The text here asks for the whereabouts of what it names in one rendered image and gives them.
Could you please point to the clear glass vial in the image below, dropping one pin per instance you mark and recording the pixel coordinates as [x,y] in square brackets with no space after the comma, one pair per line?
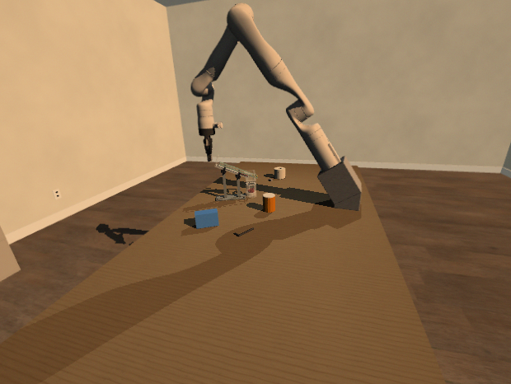
[250,191]

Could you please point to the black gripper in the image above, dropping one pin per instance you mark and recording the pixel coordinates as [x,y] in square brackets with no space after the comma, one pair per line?
[207,141]

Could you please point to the blue block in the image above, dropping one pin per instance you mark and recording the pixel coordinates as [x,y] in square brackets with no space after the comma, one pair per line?
[206,218]

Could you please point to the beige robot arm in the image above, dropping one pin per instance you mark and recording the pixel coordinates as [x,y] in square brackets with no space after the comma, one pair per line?
[240,21]

